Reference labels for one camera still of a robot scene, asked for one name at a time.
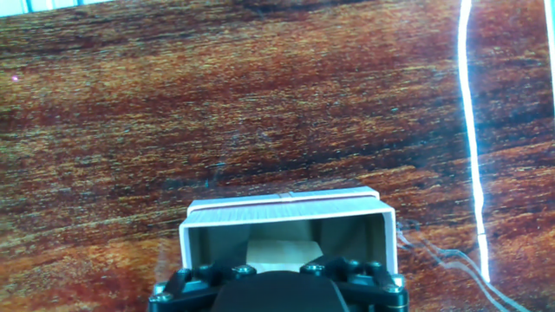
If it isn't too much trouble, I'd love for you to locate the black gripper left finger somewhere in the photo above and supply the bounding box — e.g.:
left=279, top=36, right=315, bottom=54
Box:
left=148, top=262, right=258, bottom=312

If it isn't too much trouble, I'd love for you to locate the pink cardboard box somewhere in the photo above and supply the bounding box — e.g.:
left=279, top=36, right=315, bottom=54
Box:
left=179, top=185, right=399, bottom=276

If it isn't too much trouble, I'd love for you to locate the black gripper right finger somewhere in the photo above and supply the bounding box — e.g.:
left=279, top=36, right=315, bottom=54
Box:
left=298, top=255, right=409, bottom=312

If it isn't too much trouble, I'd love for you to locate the light wooden cube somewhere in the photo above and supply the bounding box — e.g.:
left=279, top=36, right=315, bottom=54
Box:
left=245, top=238, right=324, bottom=274

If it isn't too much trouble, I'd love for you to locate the wood grain table mat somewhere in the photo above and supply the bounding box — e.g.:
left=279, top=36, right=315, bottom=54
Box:
left=0, top=0, right=555, bottom=312

